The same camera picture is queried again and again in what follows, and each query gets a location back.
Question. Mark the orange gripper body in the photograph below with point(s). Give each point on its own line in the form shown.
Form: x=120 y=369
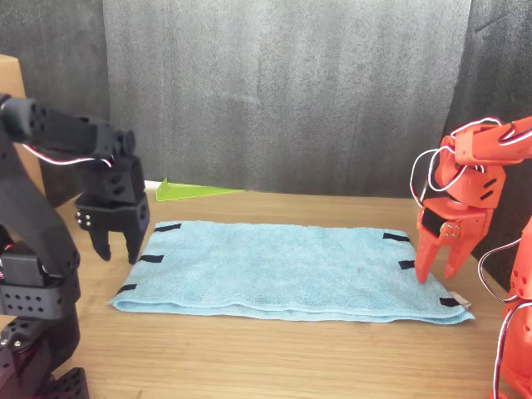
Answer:
x=465 y=220

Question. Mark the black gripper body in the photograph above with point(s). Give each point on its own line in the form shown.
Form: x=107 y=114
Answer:
x=120 y=216

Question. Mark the light blue towel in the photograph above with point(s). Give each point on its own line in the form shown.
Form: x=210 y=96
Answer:
x=270 y=270

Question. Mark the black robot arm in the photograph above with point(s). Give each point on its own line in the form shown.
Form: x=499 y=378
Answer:
x=33 y=224

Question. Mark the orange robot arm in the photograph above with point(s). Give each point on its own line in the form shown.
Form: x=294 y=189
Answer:
x=478 y=187

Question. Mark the lime green plastic sheet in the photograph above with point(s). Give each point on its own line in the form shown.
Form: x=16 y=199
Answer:
x=187 y=192

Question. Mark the dark grey felt panel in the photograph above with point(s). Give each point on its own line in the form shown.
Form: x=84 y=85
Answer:
x=54 y=41
x=498 y=62

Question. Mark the brown cardboard box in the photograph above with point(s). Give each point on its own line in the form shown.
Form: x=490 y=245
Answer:
x=10 y=79

